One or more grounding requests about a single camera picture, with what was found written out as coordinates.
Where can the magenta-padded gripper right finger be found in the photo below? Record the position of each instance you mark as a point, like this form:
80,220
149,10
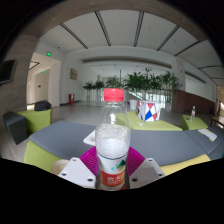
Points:
148,171

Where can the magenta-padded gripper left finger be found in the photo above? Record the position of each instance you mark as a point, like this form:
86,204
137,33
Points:
76,171

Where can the clear red-capped water bottle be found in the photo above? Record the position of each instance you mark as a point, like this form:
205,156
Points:
112,143

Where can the small clear water bottle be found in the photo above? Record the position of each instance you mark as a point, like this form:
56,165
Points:
192,115

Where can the white red blue polyhedron box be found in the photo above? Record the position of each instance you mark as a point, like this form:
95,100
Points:
149,111

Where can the green cube seat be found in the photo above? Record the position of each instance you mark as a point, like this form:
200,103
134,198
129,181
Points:
38,120

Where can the red fire extinguisher cabinet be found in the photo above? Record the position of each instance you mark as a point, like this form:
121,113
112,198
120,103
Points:
71,99

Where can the black bag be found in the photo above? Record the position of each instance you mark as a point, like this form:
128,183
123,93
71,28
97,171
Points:
42,106

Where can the dark grey cube seat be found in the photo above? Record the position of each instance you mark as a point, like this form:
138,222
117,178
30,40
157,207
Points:
15,128

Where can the long wooden bench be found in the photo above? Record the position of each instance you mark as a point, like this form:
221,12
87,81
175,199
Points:
218,120

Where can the row of green potted plants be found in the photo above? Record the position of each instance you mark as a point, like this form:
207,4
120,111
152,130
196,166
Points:
143,83

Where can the framed wall picture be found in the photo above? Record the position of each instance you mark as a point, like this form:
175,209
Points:
74,74

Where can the black wall screen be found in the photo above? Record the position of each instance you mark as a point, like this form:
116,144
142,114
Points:
7,71

